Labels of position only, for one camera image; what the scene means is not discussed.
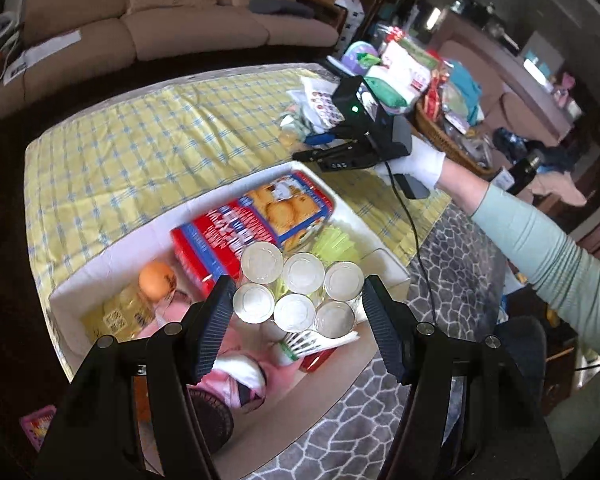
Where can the yellow plaid cloth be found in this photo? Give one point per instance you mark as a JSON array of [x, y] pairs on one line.
[[130, 150]]

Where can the yellow-green shuttlecock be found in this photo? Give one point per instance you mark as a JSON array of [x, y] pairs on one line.
[[335, 245]]

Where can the red snack packet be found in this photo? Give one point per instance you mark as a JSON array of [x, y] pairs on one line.
[[436, 95]]

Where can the black cylindrical device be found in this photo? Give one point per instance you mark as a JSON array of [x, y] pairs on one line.
[[522, 172]]

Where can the purple green lidded container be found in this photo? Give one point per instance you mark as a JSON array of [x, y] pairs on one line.
[[360, 55]]

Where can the teal cloth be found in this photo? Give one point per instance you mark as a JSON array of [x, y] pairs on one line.
[[465, 87]]

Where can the orange fruit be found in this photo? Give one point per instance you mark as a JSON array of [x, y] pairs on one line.
[[157, 279]]

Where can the green packet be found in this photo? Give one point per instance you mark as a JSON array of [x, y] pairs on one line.
[[387, 91]]

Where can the person's torso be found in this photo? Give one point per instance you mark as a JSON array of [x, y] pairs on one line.
[[590, 430]]

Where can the peach cloth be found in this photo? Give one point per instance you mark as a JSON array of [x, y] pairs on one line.
[[560, 187]]

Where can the brown armchair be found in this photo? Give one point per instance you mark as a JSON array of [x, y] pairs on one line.
[[510, 95]]

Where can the pack of small bottles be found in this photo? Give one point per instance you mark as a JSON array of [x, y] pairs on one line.
[[295, 305]]

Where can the red biscuit tin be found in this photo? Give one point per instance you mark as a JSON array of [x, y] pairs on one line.
[[260, 215]]

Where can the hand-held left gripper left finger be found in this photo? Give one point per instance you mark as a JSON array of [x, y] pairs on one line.
[[215, 330]]

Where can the person's right forearm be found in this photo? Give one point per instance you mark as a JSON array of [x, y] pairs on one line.
[[520, 240]]

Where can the pink plastic packet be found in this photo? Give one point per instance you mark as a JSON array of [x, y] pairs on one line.
[[230, 375]]

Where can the white feather shuttlecock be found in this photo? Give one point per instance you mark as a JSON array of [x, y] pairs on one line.
[[295, 347], [337, 342]]

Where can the dark cloth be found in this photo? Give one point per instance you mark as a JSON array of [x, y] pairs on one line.
[[280, 6]]

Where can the colourful sticker sheet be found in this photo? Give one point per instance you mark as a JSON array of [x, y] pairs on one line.
[[325, 102]]

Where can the white storage box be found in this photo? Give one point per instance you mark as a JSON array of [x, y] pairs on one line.
[[130, 245]]

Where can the brown wicker basket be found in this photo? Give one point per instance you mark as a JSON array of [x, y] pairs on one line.
[[430, 125]]

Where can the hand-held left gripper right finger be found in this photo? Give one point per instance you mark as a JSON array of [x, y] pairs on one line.
[[385, 335]]

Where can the brown fabric sofa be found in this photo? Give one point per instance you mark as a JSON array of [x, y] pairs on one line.
[[180, 35]]

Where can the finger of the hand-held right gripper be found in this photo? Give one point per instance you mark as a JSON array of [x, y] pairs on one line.
[[320, 154], [322, 137]]

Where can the white red-print packet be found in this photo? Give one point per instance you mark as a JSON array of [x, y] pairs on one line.
[[407, 67]]

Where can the grey stone-patterned desktop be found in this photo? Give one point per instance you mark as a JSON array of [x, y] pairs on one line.
[[450, 265]]

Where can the small red packet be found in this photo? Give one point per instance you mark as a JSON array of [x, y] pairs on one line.
[[316, 361]]

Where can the yellow snack packet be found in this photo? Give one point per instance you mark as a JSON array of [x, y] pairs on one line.
[[115, 315]]

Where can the person's right hand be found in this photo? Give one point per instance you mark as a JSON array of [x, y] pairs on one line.
[[422, 165]]

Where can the black round coaster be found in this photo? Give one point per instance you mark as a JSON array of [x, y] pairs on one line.
[[212, 417]]

